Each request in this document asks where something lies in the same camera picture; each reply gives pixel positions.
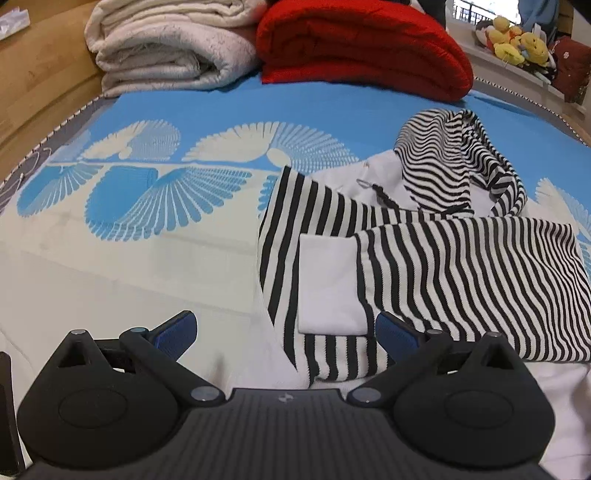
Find blue curtain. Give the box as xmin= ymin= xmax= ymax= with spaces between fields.
xmin=518 ymin=0 xmax=559 ymax=34

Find wooden headboard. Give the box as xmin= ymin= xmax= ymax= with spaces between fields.
xmin=0 ymin=1 xmax=102 ymax=177

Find black white striped hoodie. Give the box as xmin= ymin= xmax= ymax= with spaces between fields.
xmin=257 ymin=109 xmax=590 ymax=387

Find cream folded blanket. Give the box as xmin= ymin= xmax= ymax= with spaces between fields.
xmin=84 ymin=0 xmax=267 ymax=97

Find dark red plush cushion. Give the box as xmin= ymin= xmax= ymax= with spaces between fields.
xmin=551 ymin=36 xmax=591 ymax=104

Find blue white patterned bedsheet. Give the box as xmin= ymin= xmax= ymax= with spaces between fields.
xmin=1 ymin=78 xmax=590 ymax=479

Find yellow plush toys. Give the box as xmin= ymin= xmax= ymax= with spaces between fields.
xmin=474 ymin=16 xmax=556 ymax=69

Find red folded blanket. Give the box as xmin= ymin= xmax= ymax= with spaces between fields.
xmin=256 ymin=1 xmax=474 ymax=102

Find tissue pack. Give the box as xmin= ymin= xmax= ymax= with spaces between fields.
xmin=0 ymin=7 xmax=31 ymax=40

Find black smartphone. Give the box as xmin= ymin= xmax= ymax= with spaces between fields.
xmin=0 ymin=352 xmax=25 ymax=476

